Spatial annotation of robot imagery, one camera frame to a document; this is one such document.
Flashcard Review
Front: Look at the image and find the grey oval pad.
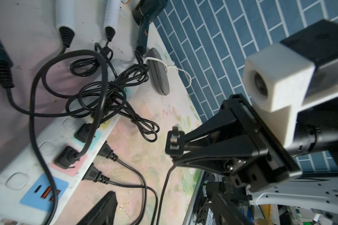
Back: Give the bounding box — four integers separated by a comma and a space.
146, 48, 170, 96

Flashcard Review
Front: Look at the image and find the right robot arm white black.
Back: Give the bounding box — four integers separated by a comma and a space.
165, 94, 338, 193

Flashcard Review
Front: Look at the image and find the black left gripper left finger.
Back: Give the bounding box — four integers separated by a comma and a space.
77, 191, 118, 225

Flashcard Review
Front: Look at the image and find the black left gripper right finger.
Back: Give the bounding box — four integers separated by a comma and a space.
211, 192, 253, 225

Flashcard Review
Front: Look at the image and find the white multicolour power strip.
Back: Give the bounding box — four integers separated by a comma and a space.
0, 61, 139, 225

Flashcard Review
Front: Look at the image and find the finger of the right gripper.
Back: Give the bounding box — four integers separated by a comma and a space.
173, 135, 268, 174
185, 108, 237, 142

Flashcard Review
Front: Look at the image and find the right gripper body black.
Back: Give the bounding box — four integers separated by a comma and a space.
221, 94, 302, 193

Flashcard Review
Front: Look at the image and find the white boxy hair dryer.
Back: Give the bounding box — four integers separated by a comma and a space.
55, 0, 76, 48

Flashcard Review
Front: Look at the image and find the dark teal round hair dryer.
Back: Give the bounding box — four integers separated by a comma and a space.
132, 0, 168, 56

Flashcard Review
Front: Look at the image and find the white power strip cord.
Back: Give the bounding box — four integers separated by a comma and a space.
143, 56, 192, 89

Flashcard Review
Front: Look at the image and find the black cable of boxy white dryer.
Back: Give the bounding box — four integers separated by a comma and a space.
40, 46, 115, 99

